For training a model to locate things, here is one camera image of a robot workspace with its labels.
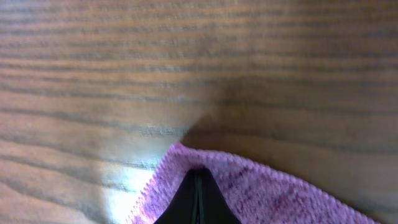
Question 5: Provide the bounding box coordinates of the purple microfiber cloth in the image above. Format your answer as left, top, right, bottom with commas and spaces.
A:
127, 144, 371, 223

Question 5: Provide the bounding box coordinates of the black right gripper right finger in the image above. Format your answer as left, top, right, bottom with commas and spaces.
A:
198, 169, 241, 224

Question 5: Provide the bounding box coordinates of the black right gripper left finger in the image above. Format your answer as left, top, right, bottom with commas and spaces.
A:
154, 170, 199, 224

